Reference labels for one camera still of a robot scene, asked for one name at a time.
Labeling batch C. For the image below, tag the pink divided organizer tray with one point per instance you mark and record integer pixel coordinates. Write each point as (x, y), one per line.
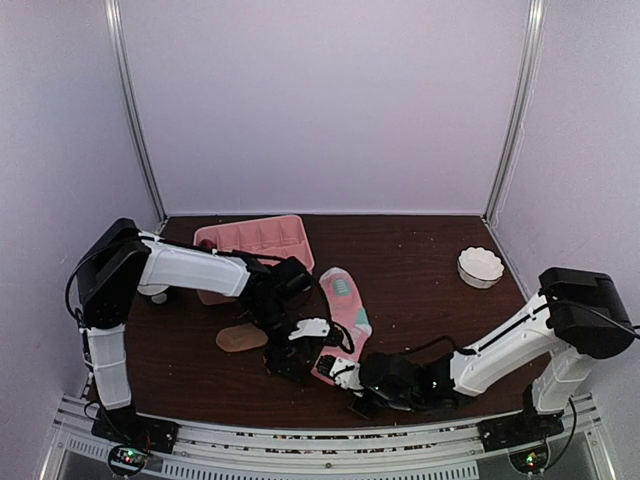
(275, 251)

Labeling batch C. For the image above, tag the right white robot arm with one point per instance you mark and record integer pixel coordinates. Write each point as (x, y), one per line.
(577, 317)

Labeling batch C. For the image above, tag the right aluminium frame post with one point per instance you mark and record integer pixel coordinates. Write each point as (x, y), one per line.
(524, 85)

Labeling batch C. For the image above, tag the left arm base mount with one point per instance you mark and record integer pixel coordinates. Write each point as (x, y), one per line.
(134, 448)

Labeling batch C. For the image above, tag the left aluminium frame post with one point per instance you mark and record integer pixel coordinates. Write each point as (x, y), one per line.
(117, 37)

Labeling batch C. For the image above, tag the white round cup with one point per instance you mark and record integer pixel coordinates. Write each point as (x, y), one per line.
(157, 295)

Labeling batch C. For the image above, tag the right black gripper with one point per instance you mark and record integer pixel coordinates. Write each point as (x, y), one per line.
(362, 411)

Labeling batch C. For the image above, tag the aluminium frame post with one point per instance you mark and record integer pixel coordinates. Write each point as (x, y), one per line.
(117, 37)
(524, 85)

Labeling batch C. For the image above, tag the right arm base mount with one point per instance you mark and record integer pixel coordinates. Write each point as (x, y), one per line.
(524, 437)

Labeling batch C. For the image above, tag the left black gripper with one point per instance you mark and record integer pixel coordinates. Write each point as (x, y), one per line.
(277, 365)

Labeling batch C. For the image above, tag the tan ribbed sock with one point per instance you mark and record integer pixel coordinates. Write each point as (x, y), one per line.
(241, 338)

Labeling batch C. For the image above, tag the dark red rolled sock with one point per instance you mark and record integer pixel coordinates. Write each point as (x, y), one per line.
(207, 244)

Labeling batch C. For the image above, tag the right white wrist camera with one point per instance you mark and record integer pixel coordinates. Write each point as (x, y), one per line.
(339, 372)

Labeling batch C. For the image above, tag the white scalloped bowl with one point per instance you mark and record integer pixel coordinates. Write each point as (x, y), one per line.
(479, 268)

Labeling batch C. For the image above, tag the pink patterned sock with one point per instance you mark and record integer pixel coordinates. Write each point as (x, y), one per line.
(347, 310)

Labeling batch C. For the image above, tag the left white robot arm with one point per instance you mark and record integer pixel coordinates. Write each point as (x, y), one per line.
(127, 261)

